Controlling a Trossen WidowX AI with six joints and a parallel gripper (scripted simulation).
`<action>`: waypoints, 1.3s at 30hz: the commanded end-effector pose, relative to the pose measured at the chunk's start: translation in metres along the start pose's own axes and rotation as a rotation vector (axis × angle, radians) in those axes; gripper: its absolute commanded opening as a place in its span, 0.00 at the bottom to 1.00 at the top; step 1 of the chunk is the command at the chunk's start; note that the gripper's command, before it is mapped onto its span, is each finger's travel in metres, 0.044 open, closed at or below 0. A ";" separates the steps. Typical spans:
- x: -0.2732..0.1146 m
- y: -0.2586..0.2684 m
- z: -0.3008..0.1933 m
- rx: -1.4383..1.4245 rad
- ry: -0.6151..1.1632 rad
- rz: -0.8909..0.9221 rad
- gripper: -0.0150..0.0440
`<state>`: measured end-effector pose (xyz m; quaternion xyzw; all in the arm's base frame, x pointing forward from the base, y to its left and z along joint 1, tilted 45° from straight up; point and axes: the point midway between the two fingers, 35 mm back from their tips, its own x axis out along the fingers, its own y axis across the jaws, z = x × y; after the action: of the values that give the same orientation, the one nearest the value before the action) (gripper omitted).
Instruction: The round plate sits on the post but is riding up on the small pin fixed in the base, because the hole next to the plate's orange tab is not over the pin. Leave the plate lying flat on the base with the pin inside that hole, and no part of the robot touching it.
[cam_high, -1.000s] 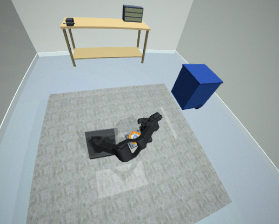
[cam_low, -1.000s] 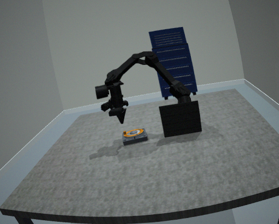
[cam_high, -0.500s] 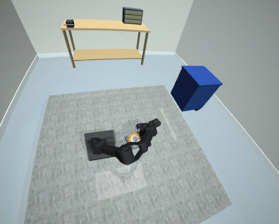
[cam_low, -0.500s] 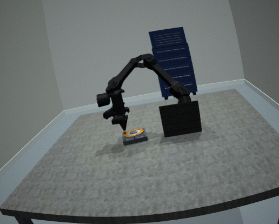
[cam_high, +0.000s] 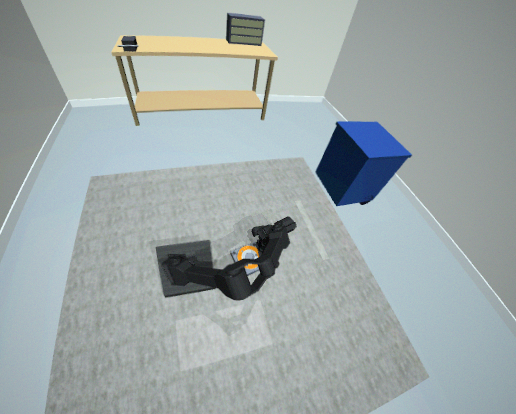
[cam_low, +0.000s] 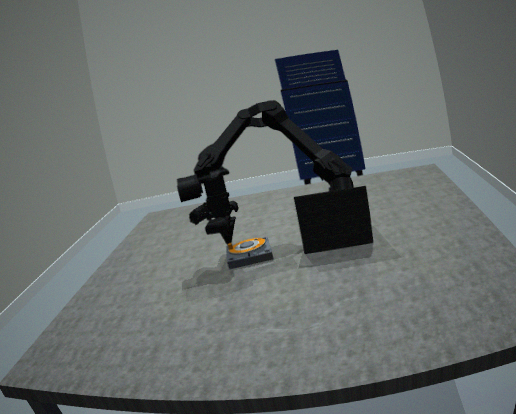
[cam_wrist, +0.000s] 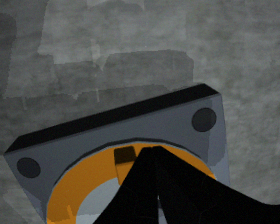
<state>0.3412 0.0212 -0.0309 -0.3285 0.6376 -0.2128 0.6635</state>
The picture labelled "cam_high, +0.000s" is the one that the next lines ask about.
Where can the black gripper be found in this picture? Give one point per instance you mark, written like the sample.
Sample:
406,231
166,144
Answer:
259,244

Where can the orange round plate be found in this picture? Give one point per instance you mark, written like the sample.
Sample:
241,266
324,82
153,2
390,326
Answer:
248,249

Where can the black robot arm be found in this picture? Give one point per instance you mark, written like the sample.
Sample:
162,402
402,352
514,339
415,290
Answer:
232,280

